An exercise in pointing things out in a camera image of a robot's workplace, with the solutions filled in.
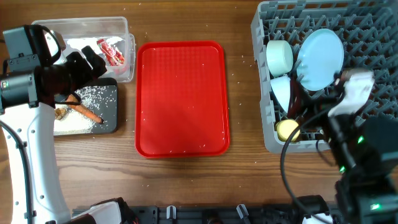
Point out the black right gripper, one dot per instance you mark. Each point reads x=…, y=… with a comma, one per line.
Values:
x=330, y=123

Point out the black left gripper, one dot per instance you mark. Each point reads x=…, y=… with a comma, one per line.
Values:
x=86, y=74

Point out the orange carrot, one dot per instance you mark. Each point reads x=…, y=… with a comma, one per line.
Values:
x=82, y=109

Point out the yellow plastic cup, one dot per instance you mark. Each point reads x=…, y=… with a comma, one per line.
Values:
x=284, y=128

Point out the brown food scrap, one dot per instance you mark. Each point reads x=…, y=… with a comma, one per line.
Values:
x=60, y=113

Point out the white napkin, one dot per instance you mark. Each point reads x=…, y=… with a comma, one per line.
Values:
x=92, y=42

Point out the light blue bowl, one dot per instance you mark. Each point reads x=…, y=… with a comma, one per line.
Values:
x=281, y=89

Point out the white rice pile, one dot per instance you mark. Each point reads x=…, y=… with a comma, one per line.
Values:
x=74, y=122

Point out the light blue plate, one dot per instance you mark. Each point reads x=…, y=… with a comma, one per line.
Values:
x=322, y=56

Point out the red foil wrapper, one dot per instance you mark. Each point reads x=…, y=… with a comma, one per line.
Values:
x=112, y=54

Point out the mint green bowl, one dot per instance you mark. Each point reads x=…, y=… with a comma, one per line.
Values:
x=279, y=57

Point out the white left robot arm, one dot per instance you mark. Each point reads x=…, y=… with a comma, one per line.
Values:
x=31, y=79

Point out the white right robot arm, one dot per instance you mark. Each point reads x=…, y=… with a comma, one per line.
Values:
x=365, y=154

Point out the grey dishwasher rack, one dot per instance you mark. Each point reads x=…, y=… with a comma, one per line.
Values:
x=368, y=32

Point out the black tray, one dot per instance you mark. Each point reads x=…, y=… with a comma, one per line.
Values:
x=108, y=107

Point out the clear plastic bin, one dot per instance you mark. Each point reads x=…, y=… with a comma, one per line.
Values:
x=99, y=27

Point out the red serving tray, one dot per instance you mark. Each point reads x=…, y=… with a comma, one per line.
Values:
x=181, y=100

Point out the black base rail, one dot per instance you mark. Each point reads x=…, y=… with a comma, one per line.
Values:
x=267, y=213

